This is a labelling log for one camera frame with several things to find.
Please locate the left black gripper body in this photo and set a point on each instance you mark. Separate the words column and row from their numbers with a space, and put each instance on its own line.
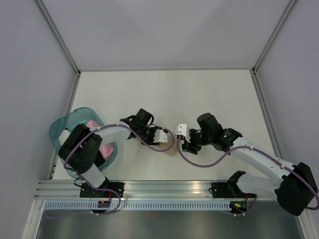
column 147, row 135

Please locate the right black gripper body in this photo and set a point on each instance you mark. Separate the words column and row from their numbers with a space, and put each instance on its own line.
column 197, row 139

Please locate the beige t shirt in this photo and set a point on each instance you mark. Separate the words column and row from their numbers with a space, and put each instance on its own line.
column 169, row 148

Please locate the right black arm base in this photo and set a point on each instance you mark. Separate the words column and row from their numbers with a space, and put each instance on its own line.
column 227, row 191

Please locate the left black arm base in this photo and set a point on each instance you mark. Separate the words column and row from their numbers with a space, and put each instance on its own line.
column 109, row 189

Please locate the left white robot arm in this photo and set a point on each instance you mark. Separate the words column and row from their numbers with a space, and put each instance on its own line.
column 81, row 148

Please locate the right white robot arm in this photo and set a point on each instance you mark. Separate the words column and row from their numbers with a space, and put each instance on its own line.
column 292, row 185

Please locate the pink rolled t shirt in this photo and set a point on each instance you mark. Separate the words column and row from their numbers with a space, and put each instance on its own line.
column 107, row 150

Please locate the teal plastic basket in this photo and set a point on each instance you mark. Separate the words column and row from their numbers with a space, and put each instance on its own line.
column 76, row 122

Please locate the white rolled t shirt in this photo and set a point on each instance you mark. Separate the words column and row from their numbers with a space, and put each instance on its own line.
column 64, row 136

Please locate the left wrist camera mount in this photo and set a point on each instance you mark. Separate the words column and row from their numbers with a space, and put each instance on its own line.
column 160, row 136

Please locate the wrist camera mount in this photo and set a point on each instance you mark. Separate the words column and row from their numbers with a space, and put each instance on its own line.
column 160, row 136
column 181, row 130

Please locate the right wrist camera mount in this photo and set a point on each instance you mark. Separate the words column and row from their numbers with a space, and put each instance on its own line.
column 181, row 130

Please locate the aluminium front rail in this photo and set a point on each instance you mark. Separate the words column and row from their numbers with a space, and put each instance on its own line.
column 136, row 190

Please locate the white slotted cable duct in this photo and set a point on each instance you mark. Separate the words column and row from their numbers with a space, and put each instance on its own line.
column 138, row 205

